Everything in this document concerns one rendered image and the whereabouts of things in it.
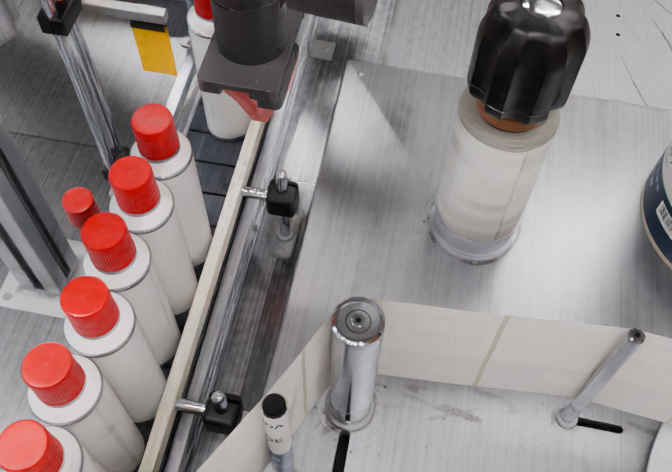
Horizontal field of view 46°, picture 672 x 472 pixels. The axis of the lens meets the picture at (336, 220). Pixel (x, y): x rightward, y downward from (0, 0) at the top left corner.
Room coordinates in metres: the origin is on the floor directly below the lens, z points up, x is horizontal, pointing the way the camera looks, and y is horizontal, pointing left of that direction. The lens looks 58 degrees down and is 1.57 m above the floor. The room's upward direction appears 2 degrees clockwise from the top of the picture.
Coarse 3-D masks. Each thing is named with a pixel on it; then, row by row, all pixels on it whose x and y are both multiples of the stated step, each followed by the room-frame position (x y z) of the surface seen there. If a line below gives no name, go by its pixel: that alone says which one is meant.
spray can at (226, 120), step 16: (208, 0) 0.53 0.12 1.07; (192, 16) 0.54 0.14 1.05; (208, 16) 0.53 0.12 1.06; (192, 32) 0.53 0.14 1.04; (208, 32) 0.53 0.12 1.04; (208, 96) 0.53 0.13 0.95; (224, 96) 0.52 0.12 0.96; (208, 112) 0.53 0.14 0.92; (224, 112) 0.52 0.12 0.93; (240, 112) 0.53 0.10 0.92; (208, 128) 0.54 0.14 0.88; (224, 128) 0.52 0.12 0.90; (240, 128) 0.53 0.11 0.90
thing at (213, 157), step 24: (192, 120) 0.55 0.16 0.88; (192, 144) 0.52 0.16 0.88; (216, 144) 0.52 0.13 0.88; (240, 144) 0.52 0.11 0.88; (216, 168) 0.49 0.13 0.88; (216, 192) 0.46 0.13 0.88; (216, 216) 0.43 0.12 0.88; (240, 216) 0.44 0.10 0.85; (216, 288) 0.34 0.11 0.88; (144, 432) 0.20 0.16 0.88
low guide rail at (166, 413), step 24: (240, 168) 0.46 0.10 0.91; (240, 192) 0.44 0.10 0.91; (216, 240) 0.38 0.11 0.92; (216, 264) 0.35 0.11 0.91; (192, 312) 0.30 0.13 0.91; (192, 336) 0.28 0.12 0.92; (192, 360) 0.26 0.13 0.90; (168, 384) 0.23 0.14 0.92; (168, 408) 0.21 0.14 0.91; (168, 432) 0.19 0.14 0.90; (144, 456) 0.17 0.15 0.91
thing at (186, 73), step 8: (192, 48) 0.58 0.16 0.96; (192, 56) 0.57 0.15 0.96; (184, 64) 0.56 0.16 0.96; (192, 64) 0.56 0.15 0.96; (184, 72) 0.55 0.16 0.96; (192, 72) 0.55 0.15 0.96; (176, 80) 0.54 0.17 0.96; (184, 80) 0.54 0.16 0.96; (176, 88) 0.53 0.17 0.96; (184, 88) 0.53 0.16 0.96; (176, 96) 0.52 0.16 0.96; (184, 96) 0.52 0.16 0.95; (168, 104) 0.50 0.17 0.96; (176, 104) 0.51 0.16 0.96; (176, 112) 0.50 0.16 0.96; (176, 120) 0.49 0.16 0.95; (72, 352) 0.24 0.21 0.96
